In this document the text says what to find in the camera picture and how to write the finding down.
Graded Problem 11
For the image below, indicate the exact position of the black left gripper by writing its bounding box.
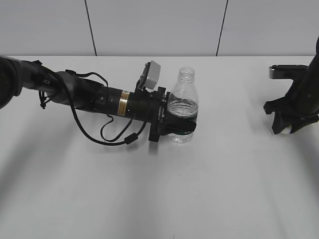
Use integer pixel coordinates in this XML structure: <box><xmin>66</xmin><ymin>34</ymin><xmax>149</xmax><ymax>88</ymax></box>
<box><xmin>127</xmin><ymin>87</ymin><xmax>197</xmax><ymax>142</ymax></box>

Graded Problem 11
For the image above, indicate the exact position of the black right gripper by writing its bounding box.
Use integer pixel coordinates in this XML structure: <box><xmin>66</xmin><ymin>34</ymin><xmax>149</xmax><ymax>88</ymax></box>
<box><xmin>263</xmin><ymin>82</ymin><xmax>319</xmax><ymax>134</ymax></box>

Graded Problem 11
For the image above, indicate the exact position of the white green bottle cap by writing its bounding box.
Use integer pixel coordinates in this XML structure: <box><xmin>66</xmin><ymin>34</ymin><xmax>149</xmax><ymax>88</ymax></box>
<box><xmin>281</xmin><ymin>125</ymin><xmax>292</xmax><ymax>134</ymax></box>

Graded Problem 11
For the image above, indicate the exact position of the clear water bottle green label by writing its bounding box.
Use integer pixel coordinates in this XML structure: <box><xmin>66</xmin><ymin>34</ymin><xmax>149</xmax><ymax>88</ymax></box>
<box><xmin>167</xmin><ymin>66</ymin><xmax>199</xmax><ymax>144</ymax></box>

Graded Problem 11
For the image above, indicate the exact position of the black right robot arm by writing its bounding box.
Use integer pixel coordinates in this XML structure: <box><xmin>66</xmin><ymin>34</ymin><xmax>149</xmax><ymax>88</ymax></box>
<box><xmin>263</xmin><ymin>43</ymin><xmax>319</xmax><ymax>134</ymax></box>

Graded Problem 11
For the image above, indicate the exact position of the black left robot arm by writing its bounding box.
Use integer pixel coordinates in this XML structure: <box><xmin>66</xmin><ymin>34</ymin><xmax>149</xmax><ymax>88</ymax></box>
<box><xmin>0</xmin><ymin>56</ymin><xmax>196</xmax><ymax>146</ymax></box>

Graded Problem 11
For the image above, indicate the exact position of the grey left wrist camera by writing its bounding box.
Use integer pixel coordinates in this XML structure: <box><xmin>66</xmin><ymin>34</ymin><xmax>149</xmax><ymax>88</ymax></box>
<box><xmin>137</xmin><ymin>60</ymin><xmax>161</xmax><ymax>90</ymax></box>

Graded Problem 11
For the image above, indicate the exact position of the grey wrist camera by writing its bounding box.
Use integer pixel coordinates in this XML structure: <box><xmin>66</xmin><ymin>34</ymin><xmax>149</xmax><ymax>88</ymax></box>
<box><xmin>137</xmin><ymin>60</ymin><xmax>161</xmax><ymax>90</ymax></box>
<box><xmin>269</xmin><ymin>64</ymin><xmax>308</xmax><ymax>80</ymax></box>

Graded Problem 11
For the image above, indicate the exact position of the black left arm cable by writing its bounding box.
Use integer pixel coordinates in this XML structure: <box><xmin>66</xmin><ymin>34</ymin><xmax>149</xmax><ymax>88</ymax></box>
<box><xmin>69</xmin><ymin>106</ymin><xmax>147</xmax><ymax>145</ymax></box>

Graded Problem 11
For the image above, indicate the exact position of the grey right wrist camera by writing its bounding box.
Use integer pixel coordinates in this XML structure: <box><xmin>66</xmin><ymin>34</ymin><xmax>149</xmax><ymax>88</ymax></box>
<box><xmin>269</xmin><ymin>64</ymin><xmax>308</xmax><ymax>80</ymax></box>

